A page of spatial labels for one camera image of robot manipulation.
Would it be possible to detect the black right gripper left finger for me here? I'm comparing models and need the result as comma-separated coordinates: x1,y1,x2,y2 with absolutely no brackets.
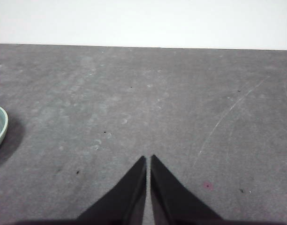
75,156,147,225

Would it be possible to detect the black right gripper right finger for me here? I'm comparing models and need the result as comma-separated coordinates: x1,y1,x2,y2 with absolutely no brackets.
150,154,227,225

